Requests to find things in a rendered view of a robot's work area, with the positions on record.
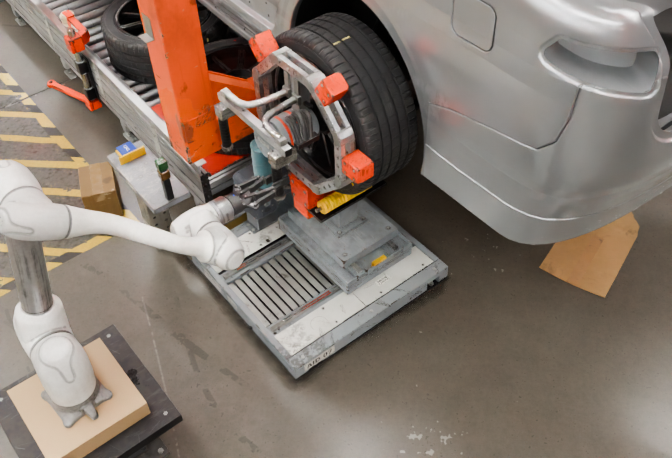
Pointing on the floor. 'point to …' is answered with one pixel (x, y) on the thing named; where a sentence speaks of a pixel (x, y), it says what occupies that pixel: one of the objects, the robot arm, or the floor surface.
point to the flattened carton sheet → (593, 256)
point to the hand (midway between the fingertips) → (277, 180)
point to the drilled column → (155, 217)
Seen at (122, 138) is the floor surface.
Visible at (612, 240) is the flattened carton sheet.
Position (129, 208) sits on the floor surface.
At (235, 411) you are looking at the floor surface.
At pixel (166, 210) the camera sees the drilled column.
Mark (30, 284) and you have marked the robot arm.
